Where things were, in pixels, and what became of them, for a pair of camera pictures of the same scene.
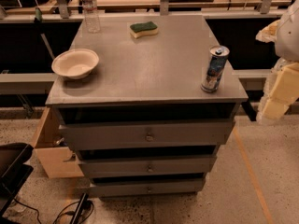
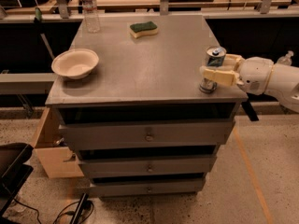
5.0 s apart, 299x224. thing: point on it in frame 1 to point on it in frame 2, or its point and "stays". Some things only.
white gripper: (289, 36) to (256, 74)
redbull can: (219, 58) stays
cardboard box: (57, 161) stays
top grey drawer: (108, 135) stays
